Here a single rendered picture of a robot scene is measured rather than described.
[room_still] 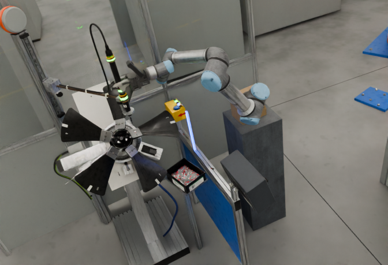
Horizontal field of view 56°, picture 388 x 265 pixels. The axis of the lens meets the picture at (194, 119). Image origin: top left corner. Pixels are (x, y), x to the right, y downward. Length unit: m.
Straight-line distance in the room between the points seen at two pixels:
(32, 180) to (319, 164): 2.49
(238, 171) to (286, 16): 4.54
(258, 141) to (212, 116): 0.99
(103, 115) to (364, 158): 2.39
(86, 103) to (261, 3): 3.85
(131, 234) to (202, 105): 1.26
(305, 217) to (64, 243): 2.04
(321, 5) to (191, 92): 3.72
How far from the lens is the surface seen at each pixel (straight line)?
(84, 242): 3.44
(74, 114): 2.26
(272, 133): 2.52
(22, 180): 3.22
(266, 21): 5.97
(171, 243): 3.05
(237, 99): 2.10
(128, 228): 3.29
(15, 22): 2.51
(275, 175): 2.79
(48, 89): 2.59
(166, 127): 2.29
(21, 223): 3.50
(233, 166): 1.83
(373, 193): 3.44
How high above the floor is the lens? 2.50
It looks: 35 degrees down
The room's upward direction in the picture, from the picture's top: 12 degrees counter-clockwise
